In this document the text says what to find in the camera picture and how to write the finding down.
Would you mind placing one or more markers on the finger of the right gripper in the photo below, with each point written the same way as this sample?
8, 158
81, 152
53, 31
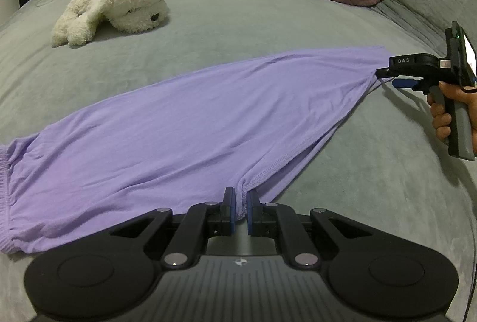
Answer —
411, 84
419, 71

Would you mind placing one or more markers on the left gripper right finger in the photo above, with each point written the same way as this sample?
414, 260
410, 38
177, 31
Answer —
254, 214

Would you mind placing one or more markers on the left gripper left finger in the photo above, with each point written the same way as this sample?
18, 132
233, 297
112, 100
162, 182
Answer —
228, 212

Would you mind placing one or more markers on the purple pants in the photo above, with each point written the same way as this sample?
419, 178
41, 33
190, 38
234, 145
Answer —
251, 125

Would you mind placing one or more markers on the white plush dog toy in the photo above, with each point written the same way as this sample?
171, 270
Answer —
77, 25

